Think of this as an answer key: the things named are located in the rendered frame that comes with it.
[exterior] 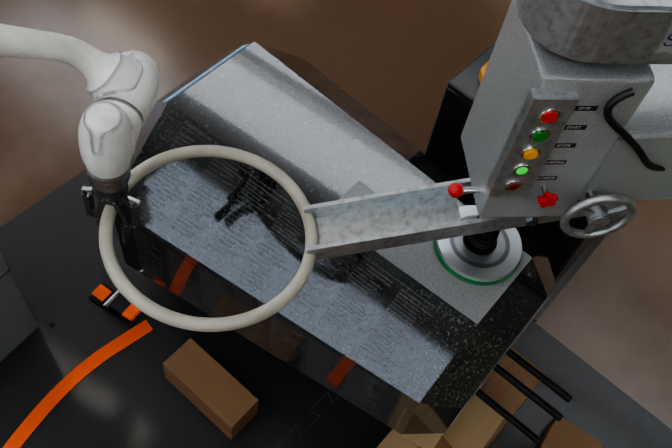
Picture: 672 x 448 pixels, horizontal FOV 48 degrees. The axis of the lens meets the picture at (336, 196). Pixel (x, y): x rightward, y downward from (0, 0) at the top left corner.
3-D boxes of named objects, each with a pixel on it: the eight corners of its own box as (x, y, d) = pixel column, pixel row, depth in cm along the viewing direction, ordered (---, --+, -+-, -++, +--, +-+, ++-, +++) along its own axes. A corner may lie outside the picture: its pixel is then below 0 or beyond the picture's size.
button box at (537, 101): (524, 185, 149) (576, 87, 126) (527, 197, 148) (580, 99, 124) (484, 186, 148) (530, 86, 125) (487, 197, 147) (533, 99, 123)
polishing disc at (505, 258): (489, 196, 196) (490, 193, 195) (537, 261, 186) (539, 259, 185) (419, 225, 188) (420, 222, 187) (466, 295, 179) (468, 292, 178)
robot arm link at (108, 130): (125, 187, 155) (145, 139, 163) (122, 140, 143) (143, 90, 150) (73, 175, 154) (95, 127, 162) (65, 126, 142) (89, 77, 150)
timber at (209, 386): (165, 377, 245) (161, 363, 235) (192, 352, 250) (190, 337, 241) (231, 440, 235) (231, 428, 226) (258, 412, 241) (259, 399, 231)
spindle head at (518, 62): (606, 143, 176) (702, -9, 139) (635, 223, 163) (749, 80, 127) (455, 143, 171) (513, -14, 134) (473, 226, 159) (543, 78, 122)
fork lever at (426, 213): (595, 155, 177) (598, 142, 173) (620, 225, 166) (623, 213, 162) (306, 204, 184) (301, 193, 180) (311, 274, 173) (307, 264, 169)
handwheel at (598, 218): (606, 201, 162) (636, 159, 150) (620, 241, 157) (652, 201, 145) (539, 202, 160) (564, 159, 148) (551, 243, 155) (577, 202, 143)
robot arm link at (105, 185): (122, 184, 155) (123, 200, 160) (136, 151, 161) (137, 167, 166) (78, 173, 155) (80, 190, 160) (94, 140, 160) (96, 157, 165)
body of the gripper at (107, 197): (83, 186, 160) (87, 210, 168) (123, 196, 160) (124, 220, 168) (96, 159, 164) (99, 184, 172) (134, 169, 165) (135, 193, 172)
